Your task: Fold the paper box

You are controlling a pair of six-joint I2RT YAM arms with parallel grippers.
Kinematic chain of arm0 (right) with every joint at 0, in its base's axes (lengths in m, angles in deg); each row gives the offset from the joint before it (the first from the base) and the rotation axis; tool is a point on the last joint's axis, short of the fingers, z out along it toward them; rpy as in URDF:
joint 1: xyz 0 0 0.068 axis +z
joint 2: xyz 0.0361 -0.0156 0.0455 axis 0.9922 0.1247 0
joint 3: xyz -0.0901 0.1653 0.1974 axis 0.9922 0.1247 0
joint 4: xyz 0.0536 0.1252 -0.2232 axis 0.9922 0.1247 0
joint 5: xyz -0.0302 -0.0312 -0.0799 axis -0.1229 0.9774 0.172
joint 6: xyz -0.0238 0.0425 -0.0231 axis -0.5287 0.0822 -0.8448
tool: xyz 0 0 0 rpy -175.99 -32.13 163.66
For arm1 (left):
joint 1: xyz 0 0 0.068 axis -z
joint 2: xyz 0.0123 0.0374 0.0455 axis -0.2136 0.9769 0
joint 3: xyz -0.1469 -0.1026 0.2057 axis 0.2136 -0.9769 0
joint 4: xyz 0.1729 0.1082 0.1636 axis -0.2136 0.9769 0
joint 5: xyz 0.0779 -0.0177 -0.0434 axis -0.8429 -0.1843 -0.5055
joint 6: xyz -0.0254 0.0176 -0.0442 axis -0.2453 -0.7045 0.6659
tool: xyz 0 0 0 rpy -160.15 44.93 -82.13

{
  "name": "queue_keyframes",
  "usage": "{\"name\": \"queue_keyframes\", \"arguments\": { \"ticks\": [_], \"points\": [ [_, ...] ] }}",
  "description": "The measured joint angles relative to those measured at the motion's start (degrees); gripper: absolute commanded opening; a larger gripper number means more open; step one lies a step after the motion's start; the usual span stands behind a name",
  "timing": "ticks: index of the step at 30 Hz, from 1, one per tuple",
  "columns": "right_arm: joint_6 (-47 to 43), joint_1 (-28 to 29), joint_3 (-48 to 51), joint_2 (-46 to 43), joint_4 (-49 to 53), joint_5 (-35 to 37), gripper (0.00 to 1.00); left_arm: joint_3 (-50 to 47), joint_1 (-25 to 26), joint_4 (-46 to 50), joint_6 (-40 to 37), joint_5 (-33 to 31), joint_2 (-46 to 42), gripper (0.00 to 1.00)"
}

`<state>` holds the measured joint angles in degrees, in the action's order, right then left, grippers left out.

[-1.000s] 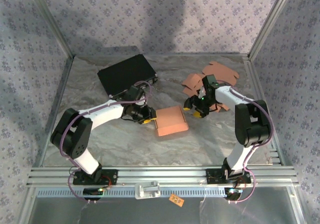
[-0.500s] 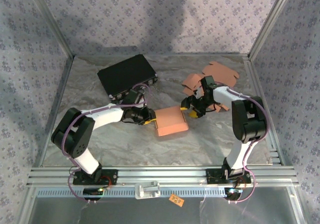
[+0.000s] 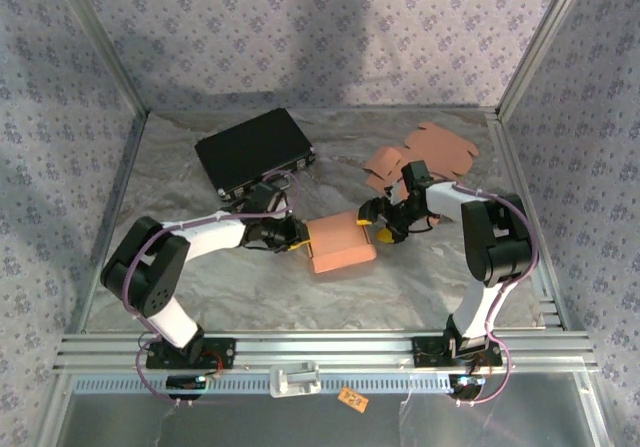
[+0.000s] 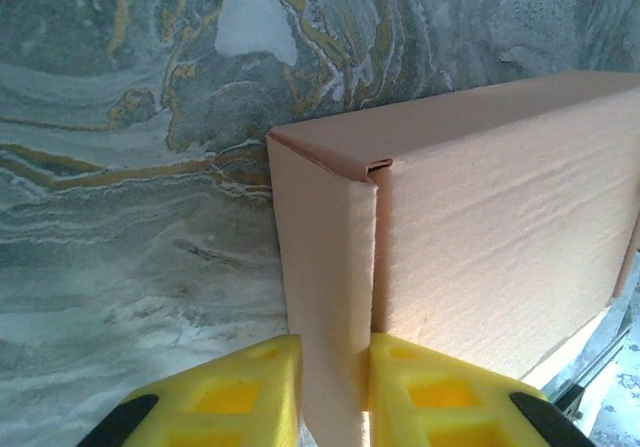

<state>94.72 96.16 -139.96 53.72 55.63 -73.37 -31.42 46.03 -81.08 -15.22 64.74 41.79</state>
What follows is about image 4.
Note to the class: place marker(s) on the tan cardboard box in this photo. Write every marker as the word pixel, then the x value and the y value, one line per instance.
pixel 500 242

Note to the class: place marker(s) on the aluminium table side rail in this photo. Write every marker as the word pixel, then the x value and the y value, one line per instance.
pixel 600 362

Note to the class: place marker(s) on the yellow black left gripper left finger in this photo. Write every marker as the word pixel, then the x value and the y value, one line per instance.
pixel 225 402

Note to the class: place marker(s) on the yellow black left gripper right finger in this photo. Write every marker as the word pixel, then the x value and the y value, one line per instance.
pixel 440 402

